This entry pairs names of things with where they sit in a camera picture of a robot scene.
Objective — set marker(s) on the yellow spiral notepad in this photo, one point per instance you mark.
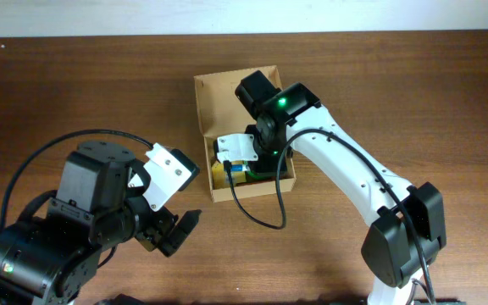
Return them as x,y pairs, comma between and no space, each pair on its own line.
220,177

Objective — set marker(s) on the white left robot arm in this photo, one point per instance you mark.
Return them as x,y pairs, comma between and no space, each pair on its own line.
106,197

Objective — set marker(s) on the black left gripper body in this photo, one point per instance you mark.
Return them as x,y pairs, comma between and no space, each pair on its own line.
159,231

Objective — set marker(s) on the brown cardboard box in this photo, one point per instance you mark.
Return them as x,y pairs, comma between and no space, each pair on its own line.
220,113

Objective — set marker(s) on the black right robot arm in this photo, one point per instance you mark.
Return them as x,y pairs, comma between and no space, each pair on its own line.
407,226

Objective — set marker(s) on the blue white board marker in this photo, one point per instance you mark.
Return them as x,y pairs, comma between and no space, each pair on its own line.
239,168

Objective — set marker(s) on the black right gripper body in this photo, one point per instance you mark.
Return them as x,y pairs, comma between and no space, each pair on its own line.
267,163

